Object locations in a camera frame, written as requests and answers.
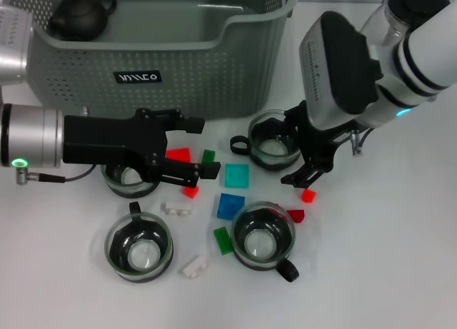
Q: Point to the red sloped toy block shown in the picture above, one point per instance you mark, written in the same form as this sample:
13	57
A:
178	153

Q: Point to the black clay teapot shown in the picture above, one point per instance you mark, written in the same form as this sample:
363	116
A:
82	16

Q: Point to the glass teacup with black holder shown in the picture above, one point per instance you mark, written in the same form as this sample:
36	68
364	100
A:
271	147
257	247
143	254
125	188

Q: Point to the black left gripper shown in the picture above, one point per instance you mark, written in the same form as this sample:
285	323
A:
107	140

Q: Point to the small red square block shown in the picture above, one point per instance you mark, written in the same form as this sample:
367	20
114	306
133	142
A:
191	192

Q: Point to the white toy brick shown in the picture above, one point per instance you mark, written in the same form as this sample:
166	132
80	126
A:
176	208
193	267

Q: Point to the green toy brick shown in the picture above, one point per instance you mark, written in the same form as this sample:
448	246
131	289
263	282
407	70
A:
222	240
209	156

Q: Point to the grey-green perforated storage bin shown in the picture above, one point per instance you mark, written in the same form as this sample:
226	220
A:
214	75

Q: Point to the blue square toy plate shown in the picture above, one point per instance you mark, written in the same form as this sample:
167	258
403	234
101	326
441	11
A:
228	204

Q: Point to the teal square toy plate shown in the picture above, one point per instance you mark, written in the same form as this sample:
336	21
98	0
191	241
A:
236	175

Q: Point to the dark red curved block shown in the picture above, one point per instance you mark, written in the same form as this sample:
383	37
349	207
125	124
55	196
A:
296	215

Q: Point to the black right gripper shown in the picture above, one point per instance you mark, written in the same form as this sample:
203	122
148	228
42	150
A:
323	143

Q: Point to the small orange-red cube block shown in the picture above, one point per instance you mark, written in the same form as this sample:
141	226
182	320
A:
307	196

